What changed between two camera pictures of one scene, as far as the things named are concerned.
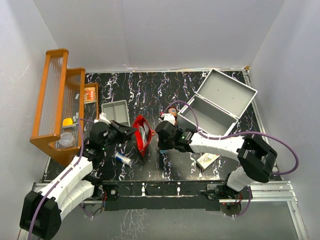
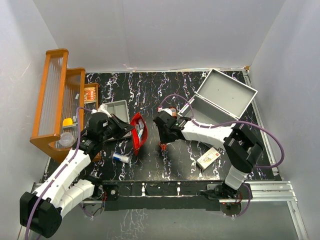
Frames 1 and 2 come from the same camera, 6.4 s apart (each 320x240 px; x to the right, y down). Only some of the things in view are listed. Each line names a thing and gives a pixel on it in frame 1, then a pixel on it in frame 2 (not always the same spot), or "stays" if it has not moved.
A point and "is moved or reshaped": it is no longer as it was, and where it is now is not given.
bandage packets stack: (144, 131) to (140, 128)
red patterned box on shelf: (89, 95) stays
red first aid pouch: (143, 133) is moved or reshaped
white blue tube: (123, 158) stays
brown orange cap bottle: (172, 111) stays
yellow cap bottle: (67, 122) stays
